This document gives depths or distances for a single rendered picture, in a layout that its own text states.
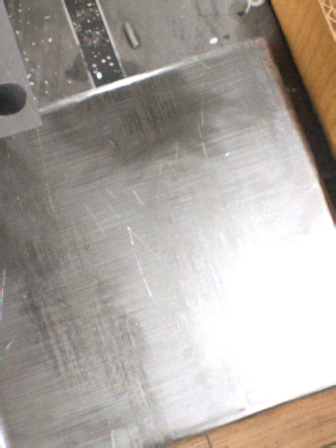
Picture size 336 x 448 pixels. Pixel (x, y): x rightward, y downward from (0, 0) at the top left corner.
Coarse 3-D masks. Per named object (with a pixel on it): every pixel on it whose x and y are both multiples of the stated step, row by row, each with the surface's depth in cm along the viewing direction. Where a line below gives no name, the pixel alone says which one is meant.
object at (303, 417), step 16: (304, 400) 53; (320, 400) 53; (256, 416) 53; (272, 416) 53; (288, 416) 53; (304, 416) 53; (320, 416) 53; (224, 432) 53; (240, 432) 53; (256, 432) 53; (272, 432) 53; (288, 432) 53; (304, 432) 53; (320, 432) 53
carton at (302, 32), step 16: (272, 0) 57; (288, 0) 55; (304, 0) 52; (320, 0) 51; (288, 16) 56; (304, 16) 53; (320, 16) 51; (288, 32) 56; (304, 32) 54; (320, 32) 52; (288, 48) 57; (304, 48) 55; (320, 48) 52; (304, 64) 56; (320, 64) 53; (304, 80) 56; (320, 80) 54; (320, 96) 55; (320, 112) 56; (320, 128) 56
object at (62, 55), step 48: (48, 0) 57; (96, 0) 58; (144, 0) 58; (192, 0) 58; (240, 0) 58; (48, 48) 57; (96, 48) 57; (144, 48) 57; (192, 48) 57; (48, 96) 56
